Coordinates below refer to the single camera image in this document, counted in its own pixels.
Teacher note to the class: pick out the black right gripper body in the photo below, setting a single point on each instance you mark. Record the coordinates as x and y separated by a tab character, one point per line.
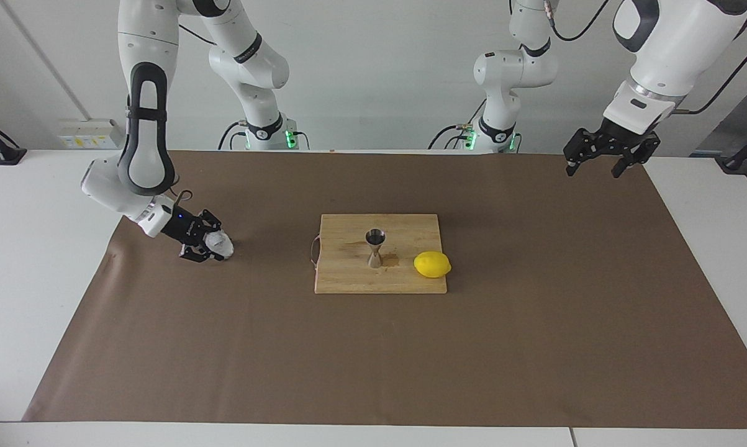
185	228

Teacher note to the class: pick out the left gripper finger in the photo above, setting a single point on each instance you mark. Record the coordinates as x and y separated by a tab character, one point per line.
581	146
640	155

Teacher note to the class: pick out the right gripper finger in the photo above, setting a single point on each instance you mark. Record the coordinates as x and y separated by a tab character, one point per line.
199	254
212	221

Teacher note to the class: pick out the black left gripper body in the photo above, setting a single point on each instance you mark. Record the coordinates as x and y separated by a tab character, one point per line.
618	138

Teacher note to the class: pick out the clear textured glass cup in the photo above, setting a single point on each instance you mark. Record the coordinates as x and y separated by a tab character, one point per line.
221	245

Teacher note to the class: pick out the steel cocktail jigger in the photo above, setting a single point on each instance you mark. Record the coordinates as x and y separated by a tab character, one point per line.
375	257

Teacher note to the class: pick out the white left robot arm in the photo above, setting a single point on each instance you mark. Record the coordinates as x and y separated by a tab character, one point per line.
510	68

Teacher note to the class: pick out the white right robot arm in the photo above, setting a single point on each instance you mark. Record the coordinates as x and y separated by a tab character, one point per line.
143	149

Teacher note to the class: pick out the brown table mat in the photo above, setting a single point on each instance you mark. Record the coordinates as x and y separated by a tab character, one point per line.
224	347

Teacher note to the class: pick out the black clamp stand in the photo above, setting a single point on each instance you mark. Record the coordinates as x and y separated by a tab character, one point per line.
10	155
736	162

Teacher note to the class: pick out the yellow lemon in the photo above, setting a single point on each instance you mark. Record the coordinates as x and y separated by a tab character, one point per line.
432	264

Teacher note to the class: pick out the wooden cutting board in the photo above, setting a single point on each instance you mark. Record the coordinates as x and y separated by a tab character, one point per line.
398	276

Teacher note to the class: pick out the white wall power outlet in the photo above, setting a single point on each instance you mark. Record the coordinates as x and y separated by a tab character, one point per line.
90	133

